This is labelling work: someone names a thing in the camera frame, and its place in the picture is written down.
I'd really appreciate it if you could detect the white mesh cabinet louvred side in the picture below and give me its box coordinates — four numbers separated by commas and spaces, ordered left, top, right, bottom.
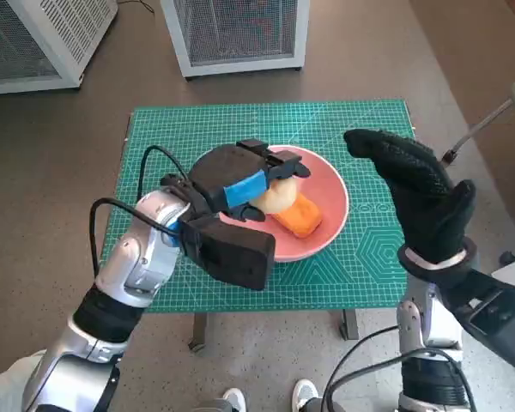
0, 0, 119, 96

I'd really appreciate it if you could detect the black knitted gloved right hand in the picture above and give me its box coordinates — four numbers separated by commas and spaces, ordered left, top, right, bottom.
342, 128, 477, 264

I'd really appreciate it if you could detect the green cutting mat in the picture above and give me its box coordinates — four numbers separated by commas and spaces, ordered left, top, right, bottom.
112, 99, 415, 314

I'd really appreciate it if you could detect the round pale bread bun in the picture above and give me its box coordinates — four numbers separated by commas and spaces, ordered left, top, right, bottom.
255, 178, 300, 214

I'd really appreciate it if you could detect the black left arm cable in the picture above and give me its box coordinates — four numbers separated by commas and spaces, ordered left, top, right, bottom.
139, 145, 191, 188
88, 197, 181, 276

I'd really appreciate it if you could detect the black left hand blue tape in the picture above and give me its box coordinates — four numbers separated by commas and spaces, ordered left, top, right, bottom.
188, 138, 313, 222

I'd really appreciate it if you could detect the thin black floor cable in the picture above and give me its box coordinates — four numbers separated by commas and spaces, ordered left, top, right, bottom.
118, 0, 155, 15

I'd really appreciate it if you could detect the person's leg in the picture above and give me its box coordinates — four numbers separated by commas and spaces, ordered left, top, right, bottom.
0, 349, 48, 412

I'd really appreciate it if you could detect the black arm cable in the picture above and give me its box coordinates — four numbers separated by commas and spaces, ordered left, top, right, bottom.
139, 145, 191, 188
325, 347, 477, 412
324, 325, 403, 412
88, 197, 181, 276

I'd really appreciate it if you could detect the long orange bread loaf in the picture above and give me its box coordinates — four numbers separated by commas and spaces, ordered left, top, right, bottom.
274, 191, 324, 239

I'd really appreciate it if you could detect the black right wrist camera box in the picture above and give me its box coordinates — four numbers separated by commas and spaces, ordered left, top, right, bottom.
454, 270, 515, 368

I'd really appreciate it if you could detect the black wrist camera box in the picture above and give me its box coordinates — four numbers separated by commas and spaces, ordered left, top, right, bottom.
454, 270, 515, 368
179, 214, 277, 292

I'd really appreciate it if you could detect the dark table leg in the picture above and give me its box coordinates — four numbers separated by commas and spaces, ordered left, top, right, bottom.
188, 312, 209, 355
338, 308, 361, 342

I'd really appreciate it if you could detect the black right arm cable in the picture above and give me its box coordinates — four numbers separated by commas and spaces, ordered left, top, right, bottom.
324, 325, 403, 412
325, 347, 477, 412

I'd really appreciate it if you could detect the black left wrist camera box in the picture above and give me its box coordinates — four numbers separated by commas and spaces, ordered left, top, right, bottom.
179, 214, 277, 292

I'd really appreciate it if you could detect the person's foot white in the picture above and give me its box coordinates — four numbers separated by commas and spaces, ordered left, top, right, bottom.
221, 388, 246, 412
292, 379, 319, 412

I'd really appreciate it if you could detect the pink bowl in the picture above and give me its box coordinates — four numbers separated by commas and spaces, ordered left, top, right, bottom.
217, 144, 350, 264

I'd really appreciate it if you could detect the white mesh cabinet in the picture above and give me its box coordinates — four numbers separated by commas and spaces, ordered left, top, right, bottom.
159, 0, 308, 79

